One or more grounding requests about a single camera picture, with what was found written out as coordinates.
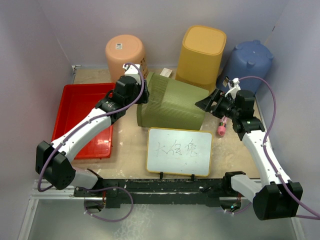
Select aluminium frame rail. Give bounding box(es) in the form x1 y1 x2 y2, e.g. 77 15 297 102
17 65 306 240

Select small green white box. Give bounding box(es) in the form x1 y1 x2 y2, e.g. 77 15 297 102
160 68 173 78

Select orange plastic bin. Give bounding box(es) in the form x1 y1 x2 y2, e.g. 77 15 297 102
105 34 149 83

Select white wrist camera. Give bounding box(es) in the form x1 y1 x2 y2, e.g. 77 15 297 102
122 63 142 85
224 77 241 100

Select yellow slatted waste basket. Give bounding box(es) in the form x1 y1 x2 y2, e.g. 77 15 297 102
175 25 227 92

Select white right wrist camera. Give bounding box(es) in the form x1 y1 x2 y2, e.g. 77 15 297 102
224 77 241 100

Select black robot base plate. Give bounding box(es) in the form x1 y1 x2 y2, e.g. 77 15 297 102
74 178 245 209

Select red plastic tray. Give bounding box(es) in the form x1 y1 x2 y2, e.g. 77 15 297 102
51 83 115 159

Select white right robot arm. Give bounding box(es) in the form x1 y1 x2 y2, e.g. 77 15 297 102
195 89 303 221

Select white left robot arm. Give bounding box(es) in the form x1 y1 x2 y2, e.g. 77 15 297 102
35 75 149 196

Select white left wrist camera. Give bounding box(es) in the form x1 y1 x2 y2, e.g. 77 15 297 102
122 63 142 85

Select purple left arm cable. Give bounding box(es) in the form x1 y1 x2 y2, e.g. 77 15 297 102
37 62 146 222

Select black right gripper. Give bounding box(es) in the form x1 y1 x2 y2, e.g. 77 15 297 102
195 88 240 120

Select pink capped marker tube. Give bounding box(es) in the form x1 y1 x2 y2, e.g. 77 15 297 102
216 116 228 137

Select yellow framed whiteboard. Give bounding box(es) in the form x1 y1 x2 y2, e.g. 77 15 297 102
146 127 214 177

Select green mesh waste basket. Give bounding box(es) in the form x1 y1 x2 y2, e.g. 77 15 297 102
136 72 209 131

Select blue plastic bucket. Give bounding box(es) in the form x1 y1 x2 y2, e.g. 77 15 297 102
216 40 274 92

